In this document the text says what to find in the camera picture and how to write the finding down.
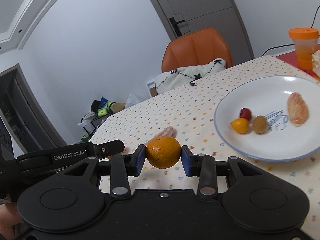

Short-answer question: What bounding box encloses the floral tissue box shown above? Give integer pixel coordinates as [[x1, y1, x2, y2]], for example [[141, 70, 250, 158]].
[[311, 44, 320, 77]]

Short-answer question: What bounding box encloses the large orange mandarin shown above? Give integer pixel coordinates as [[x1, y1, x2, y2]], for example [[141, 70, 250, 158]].
[[146, 137, 181, 169]]

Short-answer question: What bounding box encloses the white black patterned cushion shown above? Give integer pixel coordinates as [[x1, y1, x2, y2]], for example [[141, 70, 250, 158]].
[[155, 58, 227, 94]]

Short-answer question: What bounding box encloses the orange leather chair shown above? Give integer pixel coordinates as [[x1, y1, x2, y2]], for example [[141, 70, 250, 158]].
[[161, 28, 233, 72]]

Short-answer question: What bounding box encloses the black rack with clutter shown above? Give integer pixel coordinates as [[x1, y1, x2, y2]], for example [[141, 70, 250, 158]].
[[78, 96, 125, 142]]

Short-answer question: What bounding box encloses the white plate blue rim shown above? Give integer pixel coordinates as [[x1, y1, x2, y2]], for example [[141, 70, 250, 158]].
[[214, 76, 319, 162]]

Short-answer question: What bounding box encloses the peeled orange half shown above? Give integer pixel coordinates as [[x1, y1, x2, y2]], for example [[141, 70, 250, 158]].
[[287, 92, 309, 127]]

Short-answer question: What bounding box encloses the black cable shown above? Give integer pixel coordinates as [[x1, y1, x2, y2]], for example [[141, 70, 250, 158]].
[[261, 4, 320, 57]]

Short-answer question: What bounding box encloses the floral white tablecloth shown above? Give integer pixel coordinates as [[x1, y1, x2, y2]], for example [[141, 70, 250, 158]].
[[91, 56, 319, 239]]

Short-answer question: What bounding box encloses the person's hand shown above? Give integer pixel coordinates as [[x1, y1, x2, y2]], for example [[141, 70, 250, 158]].
[[0, 203, 22, 239]]

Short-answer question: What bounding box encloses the red cherry tomato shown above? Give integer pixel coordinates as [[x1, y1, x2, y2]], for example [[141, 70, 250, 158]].
[[239, 108, 252, 122]]

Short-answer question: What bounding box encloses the brown longan fruit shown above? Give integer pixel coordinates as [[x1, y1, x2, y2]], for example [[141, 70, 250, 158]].
[[252, 115, 268, 134]]

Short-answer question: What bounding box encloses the grey door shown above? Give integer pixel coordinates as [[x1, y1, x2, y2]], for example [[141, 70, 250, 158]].
[[150, 0, 254, 65]]

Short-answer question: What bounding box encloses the orange lidded plastic jar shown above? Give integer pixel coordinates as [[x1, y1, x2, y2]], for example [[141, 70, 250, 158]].
[[289, 27, 319, 69]]

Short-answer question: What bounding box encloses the red table mat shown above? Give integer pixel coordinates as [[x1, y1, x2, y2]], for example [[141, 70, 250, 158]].
[[274, 50, 319, 81]]

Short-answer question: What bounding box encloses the clear plastic bag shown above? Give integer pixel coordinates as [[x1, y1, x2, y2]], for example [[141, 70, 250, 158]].
[[125, 94, 145, 109]]

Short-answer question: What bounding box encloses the small yellow kumquat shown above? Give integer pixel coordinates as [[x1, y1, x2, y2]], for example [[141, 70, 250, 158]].
[[230, 118, 249, 134]]

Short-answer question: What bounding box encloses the black door handle lock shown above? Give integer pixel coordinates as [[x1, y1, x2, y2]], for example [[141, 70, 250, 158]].
[[169, 17, 185, 37]]

